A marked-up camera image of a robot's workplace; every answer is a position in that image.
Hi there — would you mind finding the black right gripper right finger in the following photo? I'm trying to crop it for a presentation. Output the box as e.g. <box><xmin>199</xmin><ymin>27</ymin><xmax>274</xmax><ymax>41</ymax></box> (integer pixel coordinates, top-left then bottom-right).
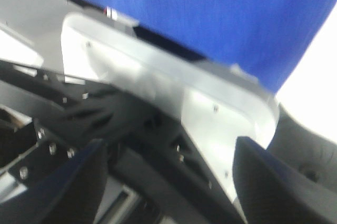
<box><xmin>232</xmin><ymin>136</ymin><xmax>336</xmax><ymax>223</ymax></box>

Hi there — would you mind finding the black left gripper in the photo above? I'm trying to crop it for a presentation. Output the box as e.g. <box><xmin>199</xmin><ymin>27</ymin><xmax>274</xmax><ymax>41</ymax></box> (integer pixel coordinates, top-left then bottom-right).
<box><xmin>1</xmin><ymin>61</ymin><xmax>242</xmax><ymax>223</ymax></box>

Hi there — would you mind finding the blue microfibre towel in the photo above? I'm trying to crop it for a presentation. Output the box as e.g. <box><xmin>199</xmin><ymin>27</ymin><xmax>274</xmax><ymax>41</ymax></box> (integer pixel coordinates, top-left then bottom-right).
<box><xmin>87</xmin><ymin>0</ymin><xmax>336</xmax><ymax>93</ymax></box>

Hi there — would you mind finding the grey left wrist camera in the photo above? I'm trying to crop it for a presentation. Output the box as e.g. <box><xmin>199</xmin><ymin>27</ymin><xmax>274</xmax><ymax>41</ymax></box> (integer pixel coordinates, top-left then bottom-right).
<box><xmin>61</xmin><ymin>12</ymin><xmax>279</xmax><ymax>201</ymax></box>

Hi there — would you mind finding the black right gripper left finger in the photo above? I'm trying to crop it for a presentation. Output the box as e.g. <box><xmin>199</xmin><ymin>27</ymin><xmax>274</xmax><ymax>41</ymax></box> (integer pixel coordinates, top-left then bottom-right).
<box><xmin>1</xmin><ymin>140</ymin><xmax>107</xmax><ymax>223</ymax></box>

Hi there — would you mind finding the white towel label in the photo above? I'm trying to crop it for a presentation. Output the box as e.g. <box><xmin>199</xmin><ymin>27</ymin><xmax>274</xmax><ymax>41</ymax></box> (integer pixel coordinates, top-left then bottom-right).
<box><xmin>104</xmin><ymin>6</ymin><xmax>118</xmax><ymax>21</ymax></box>

